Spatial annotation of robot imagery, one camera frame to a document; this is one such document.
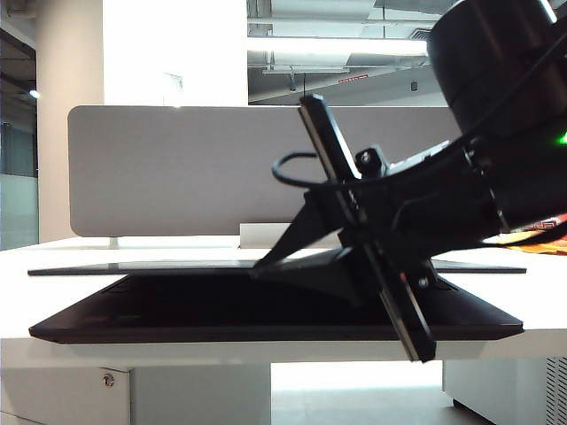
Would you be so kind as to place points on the dark grey laptop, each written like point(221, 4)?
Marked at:
point(177, 310)

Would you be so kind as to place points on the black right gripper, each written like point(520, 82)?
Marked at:
point(421, 212)

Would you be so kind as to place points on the grey hanging ceiling rail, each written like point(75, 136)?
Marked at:
point(305, 69)

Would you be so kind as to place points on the white drawer cabinet with lock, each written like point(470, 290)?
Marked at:
point(186, 394)

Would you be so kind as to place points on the long ceiling light strip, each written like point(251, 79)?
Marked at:
point(354, 45)

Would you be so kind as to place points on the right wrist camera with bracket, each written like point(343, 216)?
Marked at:
point(370, 161)

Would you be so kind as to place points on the red ceiling sign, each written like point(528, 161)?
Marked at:
point(353, 79)

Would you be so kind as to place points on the grey felt desk divider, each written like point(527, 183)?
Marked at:
point(177, 168)

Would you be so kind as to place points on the round ceiling spot lamp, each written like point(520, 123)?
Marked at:
point(34, 94)

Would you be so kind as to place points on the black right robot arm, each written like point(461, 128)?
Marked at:
point(487, 53)

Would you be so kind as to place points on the yellow cloth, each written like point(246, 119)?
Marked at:
point(531, 248)

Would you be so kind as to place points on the metal wall plate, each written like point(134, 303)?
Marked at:
point(173, 90)

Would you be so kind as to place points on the white divider bracket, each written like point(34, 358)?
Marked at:
point(114, 241)

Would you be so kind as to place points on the white vented cabinet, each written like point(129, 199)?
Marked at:
point(496, 385)

